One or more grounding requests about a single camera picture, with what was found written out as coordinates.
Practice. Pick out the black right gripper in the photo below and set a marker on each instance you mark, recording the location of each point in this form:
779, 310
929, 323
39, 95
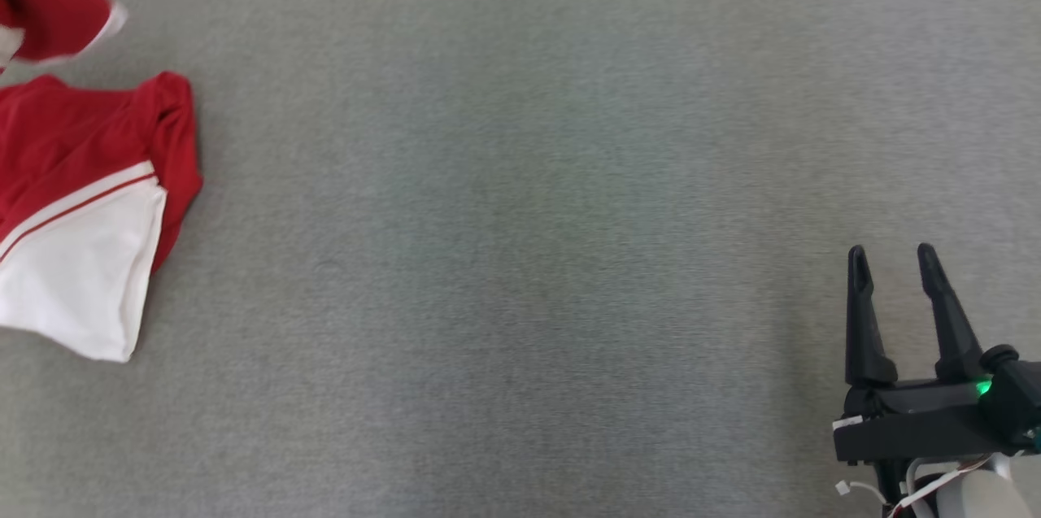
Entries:
911, 424

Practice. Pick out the red and white basketball jersey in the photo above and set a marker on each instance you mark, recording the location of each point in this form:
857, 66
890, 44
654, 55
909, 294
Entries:
73, 176

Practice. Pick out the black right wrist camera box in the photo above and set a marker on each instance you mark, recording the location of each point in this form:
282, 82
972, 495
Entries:
1017, 400

